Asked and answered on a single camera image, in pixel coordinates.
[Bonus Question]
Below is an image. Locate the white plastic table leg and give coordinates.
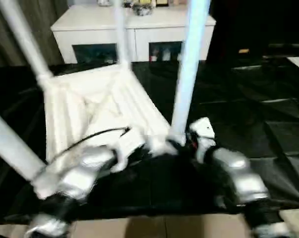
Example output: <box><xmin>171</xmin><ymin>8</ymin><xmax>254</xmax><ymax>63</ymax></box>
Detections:
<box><xmin>169</xmin><ymin>0</ymin><xmax>211</xmax><ymax>144</ymax></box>
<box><xmin>0</xmin><ymin>0</ymin><xmax>55</xmax><ymax>84</ymax></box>
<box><xmin>112</xmin><ymin>0</ymin><xmax>133</xmax><ymax>71</ymax></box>
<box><xmin>0</xmin><ymin>108</ymin><xmax>46</xmax><ymax>181</ymax></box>

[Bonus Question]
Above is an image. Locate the white plastic table top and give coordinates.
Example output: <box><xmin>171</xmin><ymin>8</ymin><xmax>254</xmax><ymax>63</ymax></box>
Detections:
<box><xmin>32</xmin><ymin>63</ymin><xmax>180</xmax><ymax>199</ymax></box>

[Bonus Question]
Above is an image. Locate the black mat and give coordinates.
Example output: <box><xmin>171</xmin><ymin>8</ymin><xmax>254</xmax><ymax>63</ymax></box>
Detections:
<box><xmin>0</xmin><ymin>58</ymin><xmax>299</xmax><ymax>224</ymax></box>

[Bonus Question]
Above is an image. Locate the dark low shelf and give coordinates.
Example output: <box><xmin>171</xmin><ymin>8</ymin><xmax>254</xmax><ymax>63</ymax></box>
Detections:
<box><xmin>268</xmin><ymin>43</ymin><xmax>299</xmax><ymax>58</ymax></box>

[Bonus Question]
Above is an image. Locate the white cabinet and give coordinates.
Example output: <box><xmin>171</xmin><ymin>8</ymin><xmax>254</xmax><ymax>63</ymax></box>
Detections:
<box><xmin>50</xmin><ymin>4</ymin><xmax>217</xmax><ymax>64</ymax></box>

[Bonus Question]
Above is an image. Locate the glass bowl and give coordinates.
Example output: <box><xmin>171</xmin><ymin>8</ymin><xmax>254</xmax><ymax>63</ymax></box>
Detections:
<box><xmin>132</xmin><ymin>3</ymin><xmax>154</xmax><ymax>16</ymax></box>

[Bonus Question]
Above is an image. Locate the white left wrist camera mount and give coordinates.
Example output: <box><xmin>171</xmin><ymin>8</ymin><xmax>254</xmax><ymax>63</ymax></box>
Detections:
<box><xmin>112</xmin><ymin>128</ymin><xmax>147</xmax><ymax>173</ymax></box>

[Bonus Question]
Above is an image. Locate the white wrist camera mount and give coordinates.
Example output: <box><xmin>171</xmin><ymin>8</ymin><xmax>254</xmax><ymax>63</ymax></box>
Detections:
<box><xmin>189</xmin><ymin>118</ymin><xmax>217</xmax><ymax>163</ymax></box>
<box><xmin>112</xmin><ymin>128</ymin><xmax>147</xmax><ymax>173</ymax></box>

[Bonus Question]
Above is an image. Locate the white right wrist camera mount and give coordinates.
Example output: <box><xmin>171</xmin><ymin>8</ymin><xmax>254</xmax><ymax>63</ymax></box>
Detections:
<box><xmin>189</xmin><ymin>118</ymin><xmax>217</xmax><ymax>163</ymax></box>

